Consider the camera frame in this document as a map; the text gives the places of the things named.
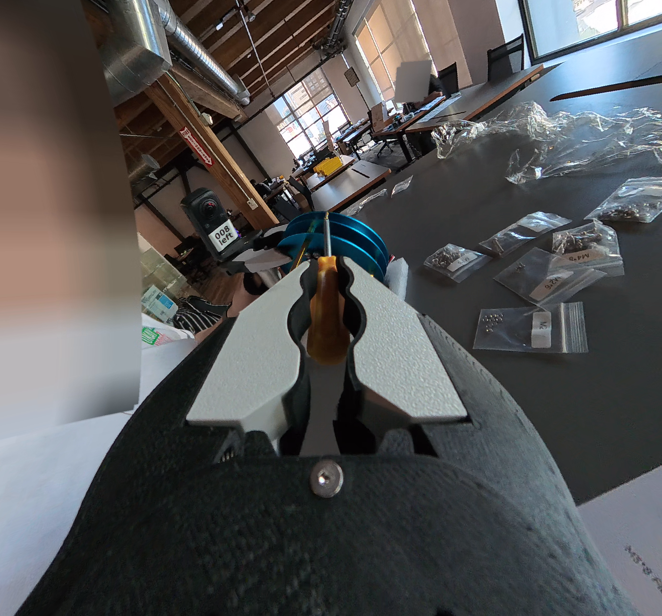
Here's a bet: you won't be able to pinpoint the dark grey desk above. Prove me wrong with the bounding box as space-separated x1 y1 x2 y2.
339 32 662 506

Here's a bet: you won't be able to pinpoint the person's left forearm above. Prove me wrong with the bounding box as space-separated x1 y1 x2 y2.
228 272 273 319

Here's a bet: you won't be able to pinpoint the white teal printed box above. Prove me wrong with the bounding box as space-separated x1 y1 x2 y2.
141 284 180 323

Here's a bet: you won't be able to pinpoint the white printed paper sheet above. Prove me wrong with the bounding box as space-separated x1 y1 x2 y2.
573 481 662 616

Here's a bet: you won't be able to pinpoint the black mesh office chair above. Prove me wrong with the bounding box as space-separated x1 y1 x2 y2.
486 33 526 83

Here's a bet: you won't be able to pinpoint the silver ventilation duct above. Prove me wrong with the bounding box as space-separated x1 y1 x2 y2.
67 0 250 106

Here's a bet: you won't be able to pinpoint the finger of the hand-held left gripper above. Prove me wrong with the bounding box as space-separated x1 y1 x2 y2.
232 248 291 275
259 227 291 256

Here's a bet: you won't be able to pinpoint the wooden support post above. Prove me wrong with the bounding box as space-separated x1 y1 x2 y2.
144 75 281 230

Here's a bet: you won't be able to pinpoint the red white sign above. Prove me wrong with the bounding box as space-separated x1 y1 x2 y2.
178 126 215 167

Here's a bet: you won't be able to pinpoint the clear zip bag steel balls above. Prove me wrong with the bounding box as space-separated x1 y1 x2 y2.
472 302 589 354

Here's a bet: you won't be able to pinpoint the small round silver duct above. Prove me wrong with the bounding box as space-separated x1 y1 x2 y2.
128 152 162 189

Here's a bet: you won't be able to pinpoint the white foam piece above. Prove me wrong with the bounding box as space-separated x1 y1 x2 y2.
387 258 410 302

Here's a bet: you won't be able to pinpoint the amber handle screwdriver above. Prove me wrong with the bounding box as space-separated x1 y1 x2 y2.
307 211 353 367

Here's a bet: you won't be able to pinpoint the black ceiling pipes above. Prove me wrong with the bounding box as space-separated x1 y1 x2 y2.
325 0 374 54

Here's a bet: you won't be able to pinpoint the blue metal robot base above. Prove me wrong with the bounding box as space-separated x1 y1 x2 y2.
281 211 390 287

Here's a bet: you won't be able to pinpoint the distant grid window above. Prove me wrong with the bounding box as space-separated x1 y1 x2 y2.
273 67 348 158

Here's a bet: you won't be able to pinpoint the window with beige blinds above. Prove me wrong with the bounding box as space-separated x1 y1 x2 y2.
353 0 439 106

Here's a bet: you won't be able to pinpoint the dark top office desk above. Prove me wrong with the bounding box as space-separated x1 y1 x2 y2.
309 160 392 215

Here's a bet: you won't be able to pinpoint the black striped cloth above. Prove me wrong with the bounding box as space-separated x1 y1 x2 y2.
172 295 232 332

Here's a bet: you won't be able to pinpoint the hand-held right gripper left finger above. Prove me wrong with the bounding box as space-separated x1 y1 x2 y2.
185 259 312 455

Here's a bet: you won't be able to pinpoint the crumpled clear plastic wrap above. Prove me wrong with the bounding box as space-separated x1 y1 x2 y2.
431 101 662 186

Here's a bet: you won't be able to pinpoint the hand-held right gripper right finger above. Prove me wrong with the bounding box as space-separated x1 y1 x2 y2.
335 256 470 455

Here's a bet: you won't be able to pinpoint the cluttered wooden office desk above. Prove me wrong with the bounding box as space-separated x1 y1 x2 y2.
371 96 447 142

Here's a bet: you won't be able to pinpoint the wooden edge office desk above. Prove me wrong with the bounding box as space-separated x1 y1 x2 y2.
405 63 545 137

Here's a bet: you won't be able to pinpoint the large black frame window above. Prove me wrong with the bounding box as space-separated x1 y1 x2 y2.
508 0 662 62

